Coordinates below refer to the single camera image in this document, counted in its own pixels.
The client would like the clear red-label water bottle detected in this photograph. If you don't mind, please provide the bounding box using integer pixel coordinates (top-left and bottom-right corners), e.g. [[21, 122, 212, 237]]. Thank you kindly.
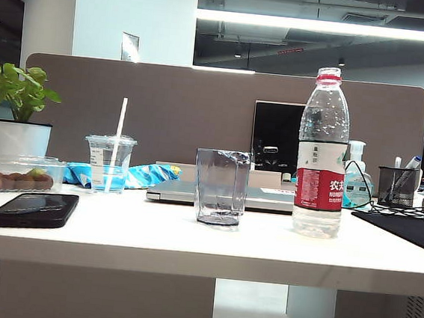
[[289, 64, 357, 240]]

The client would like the clear glass mug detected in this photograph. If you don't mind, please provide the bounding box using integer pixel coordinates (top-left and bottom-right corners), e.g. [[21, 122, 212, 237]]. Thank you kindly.
[[189, 147, 254, 229]]

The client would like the blue gel sanitizer pump bottle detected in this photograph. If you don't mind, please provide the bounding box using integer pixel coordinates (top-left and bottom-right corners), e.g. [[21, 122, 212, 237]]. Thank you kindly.
[[339, 140, 380, 210]]

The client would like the silver closed laptop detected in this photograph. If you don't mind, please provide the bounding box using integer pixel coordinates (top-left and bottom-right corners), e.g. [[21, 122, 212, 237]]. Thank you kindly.
[[145, 176, 296, 215]]

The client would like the brown fabric desk divider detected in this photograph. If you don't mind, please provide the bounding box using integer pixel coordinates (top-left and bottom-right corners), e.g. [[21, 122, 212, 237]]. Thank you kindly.
[[15, 49, 424, 210]]

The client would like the beige cardboard riser box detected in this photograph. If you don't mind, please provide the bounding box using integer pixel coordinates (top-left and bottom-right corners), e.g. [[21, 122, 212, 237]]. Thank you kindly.
[[153, 159, 298, 193]]

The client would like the blue snack bag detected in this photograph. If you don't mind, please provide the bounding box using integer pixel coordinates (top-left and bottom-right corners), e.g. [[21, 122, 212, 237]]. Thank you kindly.
[[62, 154, 182, 196]]

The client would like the glossy black monitor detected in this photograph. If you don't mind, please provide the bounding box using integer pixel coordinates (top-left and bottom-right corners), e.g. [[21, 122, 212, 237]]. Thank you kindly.
[[248, 100, 308, 175]]

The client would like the white and red sticker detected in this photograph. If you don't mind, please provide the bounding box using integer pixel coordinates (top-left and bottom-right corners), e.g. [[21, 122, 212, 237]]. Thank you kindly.
[[260, 186, 296, 197]]

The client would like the white drinking straw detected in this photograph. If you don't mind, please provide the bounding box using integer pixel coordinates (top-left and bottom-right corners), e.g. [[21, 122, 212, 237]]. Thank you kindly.
[[104, 96, 129, 195]]

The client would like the clear lidded plastic cup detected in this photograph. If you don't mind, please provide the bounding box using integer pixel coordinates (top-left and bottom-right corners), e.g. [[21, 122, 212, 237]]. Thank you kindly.
[[80, 133, 139, 197]]

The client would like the clear plastic fruit container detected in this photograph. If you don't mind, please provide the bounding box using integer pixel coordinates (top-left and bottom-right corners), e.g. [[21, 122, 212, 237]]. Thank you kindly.
[[0, 151, 69, 203]]

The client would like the long white ceiling light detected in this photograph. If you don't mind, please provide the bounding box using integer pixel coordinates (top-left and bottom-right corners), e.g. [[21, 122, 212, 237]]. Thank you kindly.
[[195, 7, 424, 43]]

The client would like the beige under-desk panel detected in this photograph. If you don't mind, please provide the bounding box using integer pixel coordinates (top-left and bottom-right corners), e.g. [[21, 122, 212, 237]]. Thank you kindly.
[[0, 257, 218, 318]]

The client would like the white pen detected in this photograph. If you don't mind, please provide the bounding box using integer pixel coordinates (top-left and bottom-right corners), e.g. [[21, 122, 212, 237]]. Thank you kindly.
[[391, 156, 403, 186]]

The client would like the black smartphone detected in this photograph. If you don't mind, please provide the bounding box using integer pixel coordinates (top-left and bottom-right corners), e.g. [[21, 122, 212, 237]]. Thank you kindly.
[[0, 187, 81, 236]]

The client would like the black mesh pen holder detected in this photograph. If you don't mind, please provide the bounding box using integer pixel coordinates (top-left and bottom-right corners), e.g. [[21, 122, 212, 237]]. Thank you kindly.
[[375, 165, 421, 210]]

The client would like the white plant pot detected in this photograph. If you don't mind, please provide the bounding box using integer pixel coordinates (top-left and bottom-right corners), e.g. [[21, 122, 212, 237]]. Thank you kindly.
[[0, 118, 53, 162]]

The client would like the blue and white marker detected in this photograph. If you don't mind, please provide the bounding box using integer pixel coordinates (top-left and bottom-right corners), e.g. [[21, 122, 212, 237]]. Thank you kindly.
[[402, 153, 423, 173]]

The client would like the green leafy plant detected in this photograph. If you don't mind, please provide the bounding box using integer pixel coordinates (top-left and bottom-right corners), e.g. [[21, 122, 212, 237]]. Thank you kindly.
[[0, 60, 66, 127]]

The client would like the black mouse pad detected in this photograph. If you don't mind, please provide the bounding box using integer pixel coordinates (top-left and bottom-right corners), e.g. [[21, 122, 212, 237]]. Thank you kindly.
[[348, 209, 424, 256]]

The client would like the white wall notice paper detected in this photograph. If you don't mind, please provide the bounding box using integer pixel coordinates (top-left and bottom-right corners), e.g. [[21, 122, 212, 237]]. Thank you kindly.
[[119, 31, 141, 63]]

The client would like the thin black cable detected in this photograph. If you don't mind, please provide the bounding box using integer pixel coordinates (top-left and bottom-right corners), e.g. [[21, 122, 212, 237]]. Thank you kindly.
[[340, 159, 424, 220]]

